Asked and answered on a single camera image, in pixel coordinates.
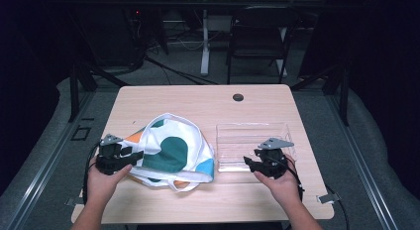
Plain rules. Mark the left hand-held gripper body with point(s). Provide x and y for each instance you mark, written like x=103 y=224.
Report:
x=110 y=157

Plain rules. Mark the grey metal table bracket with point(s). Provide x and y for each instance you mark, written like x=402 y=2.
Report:
x=327 y=198
x=74 y=202

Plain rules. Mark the clear plastic tray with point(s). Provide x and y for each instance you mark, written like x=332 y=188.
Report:
x=237 y=147

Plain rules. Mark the black chair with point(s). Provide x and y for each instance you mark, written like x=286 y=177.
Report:
x=261 y=41

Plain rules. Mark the dark computer tower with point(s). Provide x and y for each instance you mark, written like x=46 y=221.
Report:
x=109 y=35

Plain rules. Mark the black metal stand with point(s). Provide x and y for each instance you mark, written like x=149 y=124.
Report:
x=333 y=88
x=81 y=88

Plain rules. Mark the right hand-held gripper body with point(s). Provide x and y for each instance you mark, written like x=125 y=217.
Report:
x=272 y=160

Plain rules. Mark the round black table grommet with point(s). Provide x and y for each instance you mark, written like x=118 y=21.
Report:
x=238 y=97

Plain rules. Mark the person's right hand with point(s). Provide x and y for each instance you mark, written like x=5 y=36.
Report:
x=280 y=187

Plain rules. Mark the white spotted tote bag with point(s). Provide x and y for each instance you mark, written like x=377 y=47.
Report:
x=171 y=154

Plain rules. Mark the aluminium floor rail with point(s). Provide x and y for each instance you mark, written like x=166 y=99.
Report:
x=363 y=164
x=43 y=167

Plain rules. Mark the person's left hand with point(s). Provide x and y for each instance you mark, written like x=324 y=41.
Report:
x=102 y=185

